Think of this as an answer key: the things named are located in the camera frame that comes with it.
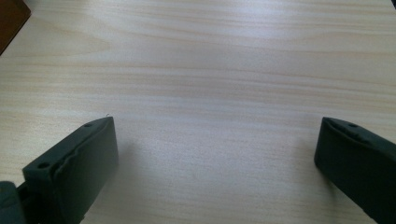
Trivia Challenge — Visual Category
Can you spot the dark brown board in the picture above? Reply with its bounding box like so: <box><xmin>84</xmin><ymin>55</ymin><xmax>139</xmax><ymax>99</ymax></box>
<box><xmin>0</xmin><ymin>0</ymin><xmax>32</xmax><ymax>56</ymax></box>

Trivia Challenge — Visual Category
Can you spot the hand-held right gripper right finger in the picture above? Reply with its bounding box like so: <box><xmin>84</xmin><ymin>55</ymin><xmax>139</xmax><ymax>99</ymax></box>
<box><xmin>313</xmin><ymin>117</ymin><xmax>396</xmax><ymax>224</ymax></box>

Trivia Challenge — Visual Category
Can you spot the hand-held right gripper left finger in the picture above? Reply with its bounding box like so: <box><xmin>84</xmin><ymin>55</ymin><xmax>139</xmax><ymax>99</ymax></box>
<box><xmin>21</xmin><ymin>116</ymin><xmax>120</xmax><ymax>224</ymax></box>

